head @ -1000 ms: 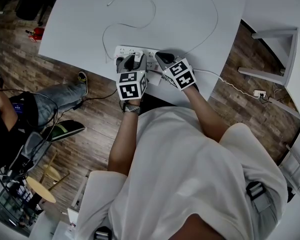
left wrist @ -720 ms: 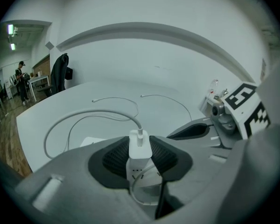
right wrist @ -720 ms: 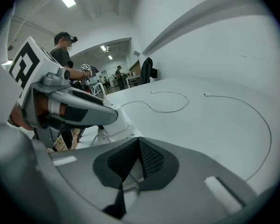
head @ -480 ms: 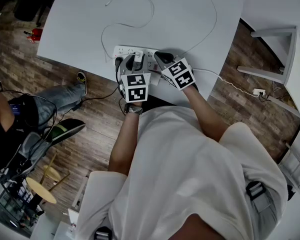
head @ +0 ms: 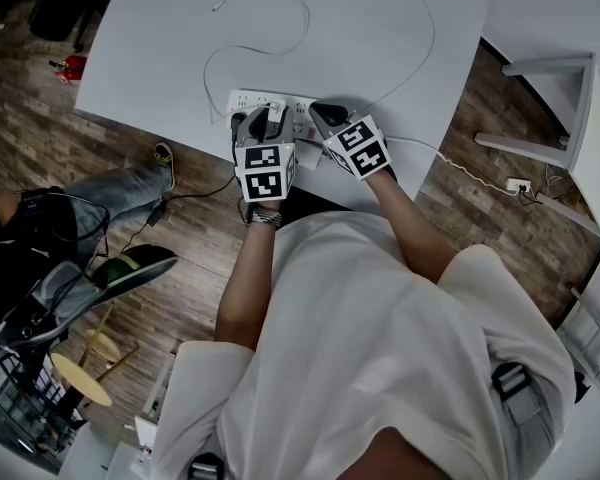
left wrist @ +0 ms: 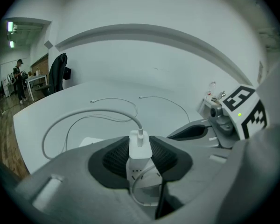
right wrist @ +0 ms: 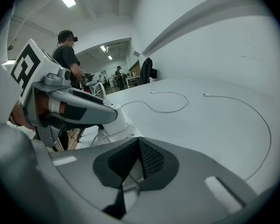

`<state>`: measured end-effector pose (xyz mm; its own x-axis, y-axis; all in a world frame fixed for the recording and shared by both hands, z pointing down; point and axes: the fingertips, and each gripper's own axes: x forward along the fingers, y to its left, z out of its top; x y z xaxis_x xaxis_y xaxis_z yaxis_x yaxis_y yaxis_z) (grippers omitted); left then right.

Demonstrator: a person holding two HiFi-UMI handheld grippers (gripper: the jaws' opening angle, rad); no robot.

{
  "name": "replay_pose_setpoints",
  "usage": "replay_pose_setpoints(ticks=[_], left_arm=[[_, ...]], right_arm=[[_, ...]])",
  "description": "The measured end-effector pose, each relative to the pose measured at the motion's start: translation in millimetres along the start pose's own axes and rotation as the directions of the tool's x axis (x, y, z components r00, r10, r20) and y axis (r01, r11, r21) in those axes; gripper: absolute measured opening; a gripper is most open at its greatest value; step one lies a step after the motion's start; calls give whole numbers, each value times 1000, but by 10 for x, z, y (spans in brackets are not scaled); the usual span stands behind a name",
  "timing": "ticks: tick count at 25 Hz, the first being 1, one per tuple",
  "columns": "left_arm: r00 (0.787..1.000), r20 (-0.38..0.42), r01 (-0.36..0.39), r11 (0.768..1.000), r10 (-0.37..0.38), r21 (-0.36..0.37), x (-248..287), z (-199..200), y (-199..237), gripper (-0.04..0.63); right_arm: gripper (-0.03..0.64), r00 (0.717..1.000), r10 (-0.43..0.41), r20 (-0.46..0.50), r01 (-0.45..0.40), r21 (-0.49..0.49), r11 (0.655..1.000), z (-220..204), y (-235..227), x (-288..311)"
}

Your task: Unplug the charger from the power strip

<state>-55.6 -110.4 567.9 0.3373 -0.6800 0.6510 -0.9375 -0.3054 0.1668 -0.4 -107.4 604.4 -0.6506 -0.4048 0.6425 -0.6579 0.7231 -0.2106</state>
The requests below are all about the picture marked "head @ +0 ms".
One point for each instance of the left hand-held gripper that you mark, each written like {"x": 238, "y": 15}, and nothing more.
{"x": 265, "y": 173}

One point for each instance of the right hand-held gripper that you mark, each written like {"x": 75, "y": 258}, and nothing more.
{"x": 357, "y": 150}

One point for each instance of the white charger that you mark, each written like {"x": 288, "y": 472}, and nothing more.
{"x": 278, "y": 110}

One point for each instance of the white power strip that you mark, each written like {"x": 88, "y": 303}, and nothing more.
{"x": 245, "y": 101}

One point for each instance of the person's left forearm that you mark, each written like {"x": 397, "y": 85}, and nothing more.
{"x": 245, "y": 278}

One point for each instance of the person's right forearm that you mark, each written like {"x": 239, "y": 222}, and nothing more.
{"x": 410, "y": 228}

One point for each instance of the small white adapter box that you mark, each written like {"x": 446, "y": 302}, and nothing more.
{"x": 310, "y": 157}

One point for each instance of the metal wristband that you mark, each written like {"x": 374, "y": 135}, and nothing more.
{"x": 265, "y": 217}

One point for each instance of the white floor socket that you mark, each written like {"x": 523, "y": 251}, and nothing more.
{"x": 518, "y": 185}

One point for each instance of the person's white t-shirt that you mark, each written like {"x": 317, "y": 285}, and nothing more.
{"x": 360, "y": 328}

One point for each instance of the red fire extinguisher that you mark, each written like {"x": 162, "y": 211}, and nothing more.
{"x": 72, "y": 65}

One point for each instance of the green cushion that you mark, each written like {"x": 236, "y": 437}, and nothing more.
{"x": 120, "y": 268}

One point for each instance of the white side desk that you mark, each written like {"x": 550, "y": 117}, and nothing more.
{"x": 545, "y": 8}

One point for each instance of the black office chair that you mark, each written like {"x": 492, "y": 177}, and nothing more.
{"x": 60, "y": 13}

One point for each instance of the white drawer cabinet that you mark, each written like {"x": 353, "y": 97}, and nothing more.
{"x": 592, "y": 338}

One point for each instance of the person's chin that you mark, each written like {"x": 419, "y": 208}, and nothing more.
{"x": 405, "y": 455}

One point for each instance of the round wooden stool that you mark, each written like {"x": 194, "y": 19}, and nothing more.
{"x": 80, "y": 378}

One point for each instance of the white table leg frame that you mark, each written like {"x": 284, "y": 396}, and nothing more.
{"x": 580, "y": 108}

